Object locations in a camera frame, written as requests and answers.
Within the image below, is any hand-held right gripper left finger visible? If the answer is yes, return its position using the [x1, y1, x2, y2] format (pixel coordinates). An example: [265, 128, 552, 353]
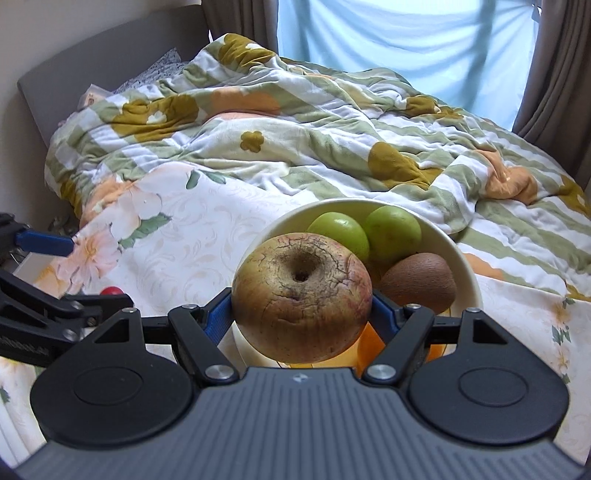
[76, 287, 241, 387]

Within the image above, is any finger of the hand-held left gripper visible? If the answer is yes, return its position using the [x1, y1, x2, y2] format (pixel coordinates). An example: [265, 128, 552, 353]
[0, 270, 135, 346]
[0, 212, 75, 258]

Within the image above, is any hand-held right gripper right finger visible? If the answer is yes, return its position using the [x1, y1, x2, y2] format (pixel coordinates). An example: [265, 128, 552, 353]
[362, 288, 509, 385]

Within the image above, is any brown kiwi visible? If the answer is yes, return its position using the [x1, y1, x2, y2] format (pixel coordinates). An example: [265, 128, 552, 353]
[379, 252, 458, 315]

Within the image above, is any green apple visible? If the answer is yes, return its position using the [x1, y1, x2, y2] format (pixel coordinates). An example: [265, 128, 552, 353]
[361, 205, 423, 267]
[307, 211, 371, 264]

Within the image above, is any wrinkled brownish apple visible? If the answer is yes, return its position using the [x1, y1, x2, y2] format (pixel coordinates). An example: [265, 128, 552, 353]
[231, 233, 374, 363]

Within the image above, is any cream ceramic bowl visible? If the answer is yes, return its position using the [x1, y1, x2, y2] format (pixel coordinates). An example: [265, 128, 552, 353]
[217, 198, 484, 370]

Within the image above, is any floral tablecloth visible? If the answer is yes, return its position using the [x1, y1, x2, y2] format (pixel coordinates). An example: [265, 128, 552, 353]
[0, 165, 591, 462]

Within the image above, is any grey headboard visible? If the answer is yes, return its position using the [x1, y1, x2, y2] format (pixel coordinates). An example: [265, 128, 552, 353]
[16, 4, 218, 149]

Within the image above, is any green and white floral blanket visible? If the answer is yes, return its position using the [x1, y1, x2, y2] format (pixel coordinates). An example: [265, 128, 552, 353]
[44, 32, 591, 303]

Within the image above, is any grey patterned pillow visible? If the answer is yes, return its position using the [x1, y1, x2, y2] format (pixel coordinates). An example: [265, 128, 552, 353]
[110, 47, 184, 94]

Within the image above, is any light blue sheer curtain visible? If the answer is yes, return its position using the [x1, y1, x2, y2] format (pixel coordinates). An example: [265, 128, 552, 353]
[276, 0, 541, 133]

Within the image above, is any brown curtain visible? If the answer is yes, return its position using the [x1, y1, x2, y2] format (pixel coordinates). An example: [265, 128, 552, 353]
[201, 0, 280, 58]
[512, 0, 591, 182]

